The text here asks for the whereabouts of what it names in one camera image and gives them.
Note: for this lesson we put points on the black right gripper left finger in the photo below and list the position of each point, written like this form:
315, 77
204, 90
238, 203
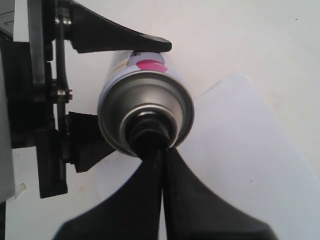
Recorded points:
132, 212

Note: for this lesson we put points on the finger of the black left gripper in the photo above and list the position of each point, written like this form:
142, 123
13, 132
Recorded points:
91, 32

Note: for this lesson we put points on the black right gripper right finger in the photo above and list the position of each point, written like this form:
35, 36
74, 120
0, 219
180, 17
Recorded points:
193, 212

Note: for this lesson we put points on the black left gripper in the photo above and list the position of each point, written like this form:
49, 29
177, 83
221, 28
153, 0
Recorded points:
36, 95

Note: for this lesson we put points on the white spray paint can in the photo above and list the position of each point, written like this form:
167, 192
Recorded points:
142, 85

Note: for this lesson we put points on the white paper stack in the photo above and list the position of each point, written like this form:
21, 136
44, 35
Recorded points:
239, 150

